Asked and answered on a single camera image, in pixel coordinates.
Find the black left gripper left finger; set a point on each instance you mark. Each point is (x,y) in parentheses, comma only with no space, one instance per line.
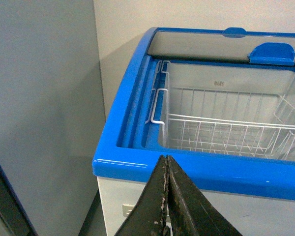
(149,215)

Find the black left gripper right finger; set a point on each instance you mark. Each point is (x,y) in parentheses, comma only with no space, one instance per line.
(191,213)

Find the white blue chest freezer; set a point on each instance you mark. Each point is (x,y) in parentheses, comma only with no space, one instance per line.
(256,195)

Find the grey cabinet panel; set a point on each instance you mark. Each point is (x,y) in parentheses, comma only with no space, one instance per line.
(51,109)

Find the glass sliding lid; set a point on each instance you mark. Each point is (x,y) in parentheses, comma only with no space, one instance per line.
(211,44)

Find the white wire basket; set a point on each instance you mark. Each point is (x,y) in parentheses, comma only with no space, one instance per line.
(285,111)
(222,108)

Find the blue lid handle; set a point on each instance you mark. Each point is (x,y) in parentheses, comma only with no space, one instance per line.
(273,53)
(234,32)

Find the rear blue lid handle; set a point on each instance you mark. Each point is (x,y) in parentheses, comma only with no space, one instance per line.
(234,32)

